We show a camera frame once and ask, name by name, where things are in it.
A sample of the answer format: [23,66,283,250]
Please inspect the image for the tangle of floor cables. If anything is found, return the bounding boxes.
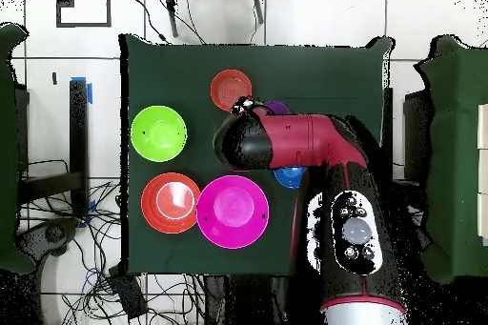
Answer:
[18,179,207,325]

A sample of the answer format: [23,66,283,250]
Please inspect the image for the grey chair base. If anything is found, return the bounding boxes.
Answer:
[14,217,81,261]

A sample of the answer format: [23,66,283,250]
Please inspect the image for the black metal stand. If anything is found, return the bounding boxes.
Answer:
[16,77,91,221]

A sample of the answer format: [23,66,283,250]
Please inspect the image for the large pink bowl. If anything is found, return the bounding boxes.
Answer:
[195,174,271,250]

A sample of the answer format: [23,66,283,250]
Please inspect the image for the large red-orange bowl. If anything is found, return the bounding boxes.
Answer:
[140,172,202,235]

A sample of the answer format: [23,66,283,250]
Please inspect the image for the purple plastic cup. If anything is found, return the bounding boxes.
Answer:
[264,100,294,116]

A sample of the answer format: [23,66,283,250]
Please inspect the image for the large lime green bowl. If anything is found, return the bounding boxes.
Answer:
[130,105,189,163]

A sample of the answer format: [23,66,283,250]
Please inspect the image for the small orange bowl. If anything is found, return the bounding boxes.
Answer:
[210,69,254,113]

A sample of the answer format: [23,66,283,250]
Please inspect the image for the dark green table cloth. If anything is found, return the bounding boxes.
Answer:
[118,32,396,278]

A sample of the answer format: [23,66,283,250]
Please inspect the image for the green covered side table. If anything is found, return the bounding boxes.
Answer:
[413,33,488,284]
[0,22,37,275]

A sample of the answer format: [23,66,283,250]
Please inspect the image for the small dark blue bowl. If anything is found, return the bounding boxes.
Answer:
[273,165,309,190]

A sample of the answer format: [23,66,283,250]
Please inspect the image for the black floor cable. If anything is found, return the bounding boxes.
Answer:
[127,0,170,44]

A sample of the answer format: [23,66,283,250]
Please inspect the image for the blue tape strip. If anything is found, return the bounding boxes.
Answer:
[71,76,93,105]

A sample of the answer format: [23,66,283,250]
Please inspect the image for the black power strip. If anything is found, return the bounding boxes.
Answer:
[108,265,149,320]

